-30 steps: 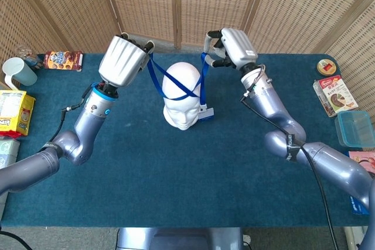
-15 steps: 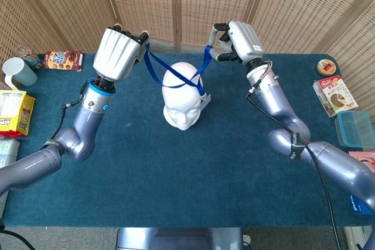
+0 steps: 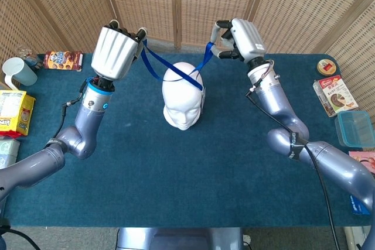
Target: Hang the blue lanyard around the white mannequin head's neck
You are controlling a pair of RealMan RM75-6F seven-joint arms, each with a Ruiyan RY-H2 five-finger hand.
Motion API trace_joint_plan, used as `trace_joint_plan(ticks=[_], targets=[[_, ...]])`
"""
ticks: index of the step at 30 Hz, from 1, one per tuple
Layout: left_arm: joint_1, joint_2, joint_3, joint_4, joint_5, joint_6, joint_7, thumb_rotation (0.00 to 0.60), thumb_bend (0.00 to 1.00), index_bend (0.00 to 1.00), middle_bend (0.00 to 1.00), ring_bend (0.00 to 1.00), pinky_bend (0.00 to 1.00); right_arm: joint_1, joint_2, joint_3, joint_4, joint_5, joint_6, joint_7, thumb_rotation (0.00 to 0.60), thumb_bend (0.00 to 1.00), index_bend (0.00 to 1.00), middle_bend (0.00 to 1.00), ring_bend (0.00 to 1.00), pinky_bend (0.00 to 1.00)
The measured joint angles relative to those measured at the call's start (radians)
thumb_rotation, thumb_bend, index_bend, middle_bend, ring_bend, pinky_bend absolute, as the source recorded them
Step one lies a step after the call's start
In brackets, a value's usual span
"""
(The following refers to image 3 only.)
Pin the pale green tissue pack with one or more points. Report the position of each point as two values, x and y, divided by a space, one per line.
7 150

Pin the silver robot torso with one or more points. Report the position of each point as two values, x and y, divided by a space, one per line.
178 239

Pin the teal carpet table cover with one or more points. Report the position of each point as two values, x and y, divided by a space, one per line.
161 174

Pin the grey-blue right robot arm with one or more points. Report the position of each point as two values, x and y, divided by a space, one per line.
278 103

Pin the pale blue pitcher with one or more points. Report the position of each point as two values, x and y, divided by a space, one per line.
22 71

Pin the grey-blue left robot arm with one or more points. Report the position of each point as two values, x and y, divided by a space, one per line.
85 124

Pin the round wooden tin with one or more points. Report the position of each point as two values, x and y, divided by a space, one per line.
326 67

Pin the white foam mannequin head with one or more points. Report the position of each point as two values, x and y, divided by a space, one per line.
183 109

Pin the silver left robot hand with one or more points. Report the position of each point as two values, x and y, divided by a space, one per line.
114 51

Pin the brown cookie box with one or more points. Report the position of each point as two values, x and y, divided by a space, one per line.
63 59

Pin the clear blue plastic container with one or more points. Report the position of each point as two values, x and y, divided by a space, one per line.
354 130

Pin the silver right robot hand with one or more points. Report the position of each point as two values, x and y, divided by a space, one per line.
249 39

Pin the yellow snack box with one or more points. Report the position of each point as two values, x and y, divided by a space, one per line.
14 112

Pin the red white pie box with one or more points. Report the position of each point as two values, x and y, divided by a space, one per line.
337 95

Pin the blue pink cookie box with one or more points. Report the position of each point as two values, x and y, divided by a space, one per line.
363 156

